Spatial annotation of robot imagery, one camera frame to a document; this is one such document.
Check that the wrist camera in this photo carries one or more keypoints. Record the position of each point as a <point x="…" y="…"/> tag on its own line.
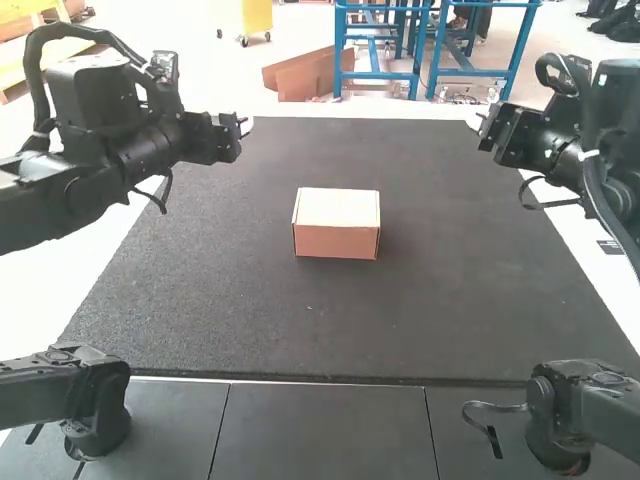
<point x="166" y="65"/>
<point x="580" y="75"/>

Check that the cardboard box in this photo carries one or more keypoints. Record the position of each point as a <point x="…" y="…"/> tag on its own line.
<point x="335" y="225"/>

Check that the yellow wheeled cart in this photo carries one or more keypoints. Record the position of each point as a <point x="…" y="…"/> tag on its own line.
<point x="257" y="15"/>

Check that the black bags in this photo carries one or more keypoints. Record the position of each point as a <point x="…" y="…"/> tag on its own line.
<point x="617" y="22"/>

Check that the black mat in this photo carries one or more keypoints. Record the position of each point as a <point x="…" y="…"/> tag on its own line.
<point x="320" y="310"/>

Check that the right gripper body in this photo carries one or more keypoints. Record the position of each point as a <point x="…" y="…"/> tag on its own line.
<point x="520" y="137"/>

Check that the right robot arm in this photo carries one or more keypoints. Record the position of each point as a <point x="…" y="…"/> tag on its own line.
<point x="620" y="100"/>

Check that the wooden pallet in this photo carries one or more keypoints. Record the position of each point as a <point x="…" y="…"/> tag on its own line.
<point x="20" y="50"/>

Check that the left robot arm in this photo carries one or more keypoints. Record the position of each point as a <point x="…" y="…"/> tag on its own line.
<point x="90" y="100"/>

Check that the person's legs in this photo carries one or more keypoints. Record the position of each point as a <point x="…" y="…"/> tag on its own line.
<point x="470" y="15"/>

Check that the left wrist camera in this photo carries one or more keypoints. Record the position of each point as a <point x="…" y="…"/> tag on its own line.
<point x="166" y="65"/>

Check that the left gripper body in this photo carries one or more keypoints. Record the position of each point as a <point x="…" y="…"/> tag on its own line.
<point x="210" y="140"/>

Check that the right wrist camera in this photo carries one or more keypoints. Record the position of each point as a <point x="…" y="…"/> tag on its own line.
<point x="580" y="75"/>

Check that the blue metal frame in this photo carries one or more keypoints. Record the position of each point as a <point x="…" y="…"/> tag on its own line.
<point x="375" y="75"/>
<point x="520" y="45"/>

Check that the brown cardboard sheets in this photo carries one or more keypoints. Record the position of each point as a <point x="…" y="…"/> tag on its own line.
<point x="305" y="75"/>

